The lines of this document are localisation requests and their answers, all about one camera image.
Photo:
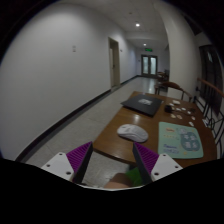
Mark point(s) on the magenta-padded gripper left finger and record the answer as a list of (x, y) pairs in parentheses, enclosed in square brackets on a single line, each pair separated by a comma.
[(61, 165)]

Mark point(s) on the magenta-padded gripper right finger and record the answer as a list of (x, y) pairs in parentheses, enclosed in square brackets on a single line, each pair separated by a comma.
[(163, 165)]

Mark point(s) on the white perforated computer mouse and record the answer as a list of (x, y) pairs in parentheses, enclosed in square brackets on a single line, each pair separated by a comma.
[(132, 133)]

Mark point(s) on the pale green printed mouse pad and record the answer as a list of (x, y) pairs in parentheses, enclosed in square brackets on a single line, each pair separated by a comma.
[(180, 140)]

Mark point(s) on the person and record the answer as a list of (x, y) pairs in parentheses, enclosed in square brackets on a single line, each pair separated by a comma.
[(120, 181)]

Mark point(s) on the long white sticker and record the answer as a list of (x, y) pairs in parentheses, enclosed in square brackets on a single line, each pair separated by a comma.
[(191, 123)]

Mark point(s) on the small tan sticker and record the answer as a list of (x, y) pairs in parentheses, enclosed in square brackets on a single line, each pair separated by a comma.
[(179, 117), (173, 116)]

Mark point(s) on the red and white sticker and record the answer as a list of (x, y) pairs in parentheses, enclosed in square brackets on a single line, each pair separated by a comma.
[(193, 118)]

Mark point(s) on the small black box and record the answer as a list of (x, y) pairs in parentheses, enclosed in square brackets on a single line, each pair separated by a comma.
[(168, 108)]

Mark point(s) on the small white sticker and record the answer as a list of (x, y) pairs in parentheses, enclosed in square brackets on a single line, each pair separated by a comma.
[(184, 109), (171, 104), (178, 109), (189, 112)]

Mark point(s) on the black laptop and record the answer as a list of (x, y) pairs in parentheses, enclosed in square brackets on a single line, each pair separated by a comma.
[(141, 104)]

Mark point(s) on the black railing with wooden handrail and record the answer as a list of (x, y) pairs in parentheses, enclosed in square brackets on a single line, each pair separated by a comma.
[(213, 110)]

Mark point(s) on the wooden armchair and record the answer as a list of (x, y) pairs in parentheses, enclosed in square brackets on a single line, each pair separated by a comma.
[(173, 85)]

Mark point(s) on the wooden chair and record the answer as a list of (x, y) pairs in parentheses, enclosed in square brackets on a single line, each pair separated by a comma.
[(162, 76)]

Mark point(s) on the glass double door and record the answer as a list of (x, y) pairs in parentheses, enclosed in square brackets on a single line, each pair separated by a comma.
[(149, 65)]

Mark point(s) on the dark window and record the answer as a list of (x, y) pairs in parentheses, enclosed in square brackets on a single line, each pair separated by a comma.
[(210, 73)]

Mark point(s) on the wooden side door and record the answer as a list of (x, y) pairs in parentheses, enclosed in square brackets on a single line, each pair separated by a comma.
[(114, 63)]

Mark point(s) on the green exit sign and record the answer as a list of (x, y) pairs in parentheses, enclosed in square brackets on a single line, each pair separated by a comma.
[(148, 49)]

